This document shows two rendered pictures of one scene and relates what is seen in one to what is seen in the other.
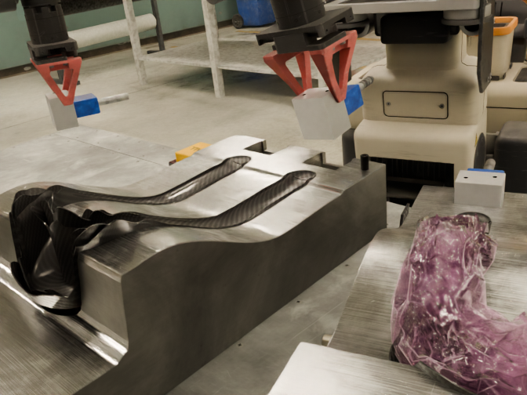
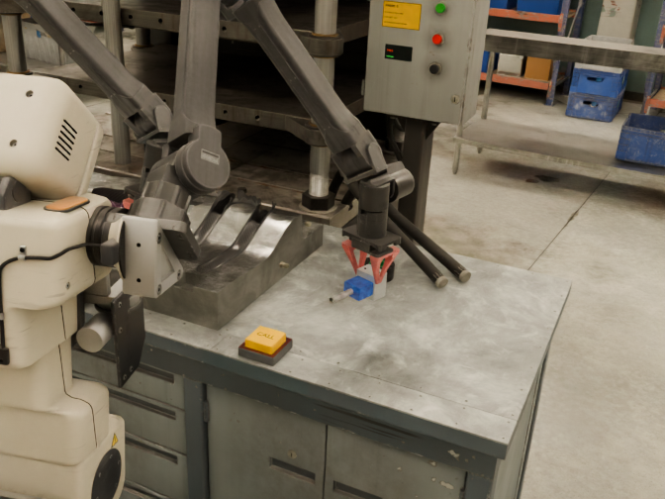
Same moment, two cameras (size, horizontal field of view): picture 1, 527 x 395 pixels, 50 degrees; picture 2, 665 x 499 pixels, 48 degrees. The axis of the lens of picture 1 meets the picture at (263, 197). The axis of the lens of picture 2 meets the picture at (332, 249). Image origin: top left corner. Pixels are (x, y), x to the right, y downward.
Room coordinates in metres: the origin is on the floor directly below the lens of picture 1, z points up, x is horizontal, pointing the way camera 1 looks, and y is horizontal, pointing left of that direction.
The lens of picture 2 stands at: (2.15, -0.26, 1.62)
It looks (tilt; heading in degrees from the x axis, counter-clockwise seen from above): 25 degrees down; 158
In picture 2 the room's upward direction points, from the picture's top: 3 degrees clockwise
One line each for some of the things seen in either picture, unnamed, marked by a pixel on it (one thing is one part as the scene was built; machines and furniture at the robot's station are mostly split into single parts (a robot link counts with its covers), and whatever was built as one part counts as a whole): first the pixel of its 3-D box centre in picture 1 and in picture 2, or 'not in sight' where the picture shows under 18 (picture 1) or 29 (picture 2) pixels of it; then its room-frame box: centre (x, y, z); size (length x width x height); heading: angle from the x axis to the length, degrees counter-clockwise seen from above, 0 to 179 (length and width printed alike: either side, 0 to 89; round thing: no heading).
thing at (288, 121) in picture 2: not in sight; (223, 100); (-0.47, 0.35, 0.96); 1.29 x 0.83 x 0.18; 44
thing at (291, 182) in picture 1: (169, 194); (221, 227); (0.56, 0.10, 0.92); 0.35 x 0.16 x 0.09; 134
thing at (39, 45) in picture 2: not in sight; (56, 41); (-4.97, -0.07, 0.42); 0.60 x 0.42 x 0.33; 32
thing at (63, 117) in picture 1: (90, 103); (354, 289); (0.96, 0.27, 0.93); 0.13 x 0.05 x 0.05; 114
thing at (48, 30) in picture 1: (47, 29); (372, 224); (0.94, 0.31, 1.06); 0.10 x 0.07 x 0.07; 24
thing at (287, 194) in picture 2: not in sight; (220, 151); (-0.48, 0.34, 0.76); 1.30 x 0.84 x 0.07; 44
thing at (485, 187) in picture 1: (484, 182); not in sight; (0.62, -0.27, 0.86); 0.13 x 0.05 x 0.05; 151
